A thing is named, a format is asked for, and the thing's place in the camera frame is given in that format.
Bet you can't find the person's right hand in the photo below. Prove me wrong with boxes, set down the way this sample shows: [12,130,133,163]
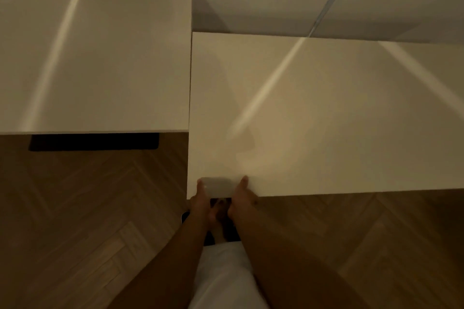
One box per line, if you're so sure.
[226,175,260,226]

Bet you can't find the person's left hand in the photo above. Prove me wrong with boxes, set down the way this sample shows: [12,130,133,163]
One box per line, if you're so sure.
[188,179,213,227]

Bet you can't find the small white rectangular pad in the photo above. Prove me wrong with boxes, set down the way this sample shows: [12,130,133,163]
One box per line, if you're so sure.
[200,176,243,199]

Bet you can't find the person's right forearm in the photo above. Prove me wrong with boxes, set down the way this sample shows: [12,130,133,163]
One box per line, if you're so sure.
[229,213,364,309]

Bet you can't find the person's left forearm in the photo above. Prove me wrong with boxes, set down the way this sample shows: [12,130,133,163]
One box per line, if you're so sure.
[107,221,211,309]

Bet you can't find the person's bare foot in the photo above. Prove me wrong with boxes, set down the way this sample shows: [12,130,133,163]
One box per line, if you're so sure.
[208,199,230,243]

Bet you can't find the black slipper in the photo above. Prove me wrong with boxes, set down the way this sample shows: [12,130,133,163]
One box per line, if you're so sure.
[181,197,243,247]

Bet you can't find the white trousers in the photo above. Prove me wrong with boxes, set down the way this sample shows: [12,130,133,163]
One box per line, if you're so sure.
[188,241,271,309]

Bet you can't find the black table base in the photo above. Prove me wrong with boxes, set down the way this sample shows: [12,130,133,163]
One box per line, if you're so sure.
[28,133,160,152]

